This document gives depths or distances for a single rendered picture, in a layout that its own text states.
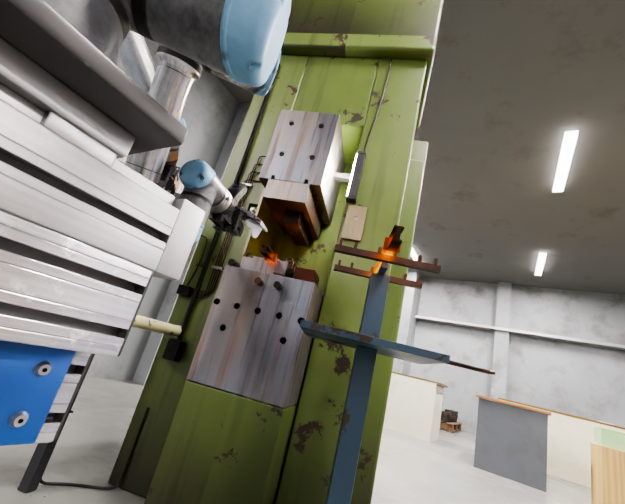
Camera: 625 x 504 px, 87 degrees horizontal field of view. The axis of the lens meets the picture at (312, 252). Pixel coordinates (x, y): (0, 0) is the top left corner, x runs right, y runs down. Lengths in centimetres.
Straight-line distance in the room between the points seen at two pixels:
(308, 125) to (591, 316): 910
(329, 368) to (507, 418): 345
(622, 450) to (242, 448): 364
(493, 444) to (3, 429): 452
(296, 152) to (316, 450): 125
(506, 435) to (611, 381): 552
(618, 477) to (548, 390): 552
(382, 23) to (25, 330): 219
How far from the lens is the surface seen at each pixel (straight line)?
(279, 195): 151
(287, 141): 167
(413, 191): 215
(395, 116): 189
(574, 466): 634
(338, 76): 211
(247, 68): 44
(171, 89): 85
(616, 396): 990
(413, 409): 556
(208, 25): 43
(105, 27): 42
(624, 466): 433
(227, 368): 130
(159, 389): 165
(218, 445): 132
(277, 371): 124
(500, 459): 469
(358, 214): 155
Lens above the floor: 63
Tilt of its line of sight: 18 degrees up
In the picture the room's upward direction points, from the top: 15 degrees clockwise
